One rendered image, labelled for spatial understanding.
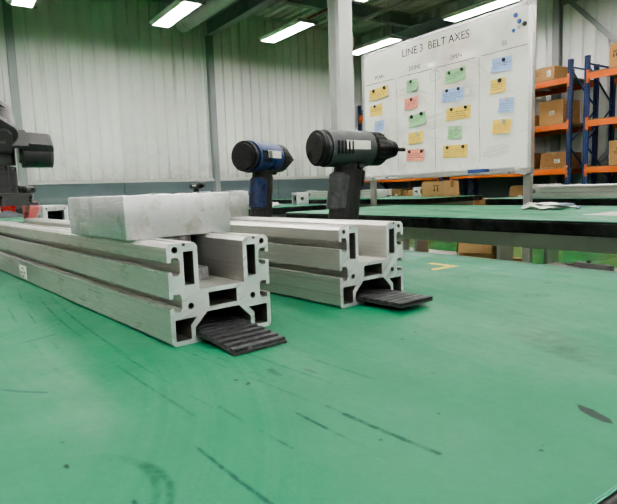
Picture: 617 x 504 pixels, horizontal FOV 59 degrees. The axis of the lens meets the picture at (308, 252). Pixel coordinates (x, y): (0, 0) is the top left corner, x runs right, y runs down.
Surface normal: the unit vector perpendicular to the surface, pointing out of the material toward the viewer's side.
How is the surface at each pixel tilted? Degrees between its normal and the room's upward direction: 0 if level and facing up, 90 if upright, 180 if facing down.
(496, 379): 0
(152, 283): 90
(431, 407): 0
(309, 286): 90
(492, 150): 90
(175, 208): 90
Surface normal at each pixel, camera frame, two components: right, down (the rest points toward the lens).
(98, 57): 0.58, 0.07
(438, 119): -0.82, 0.10
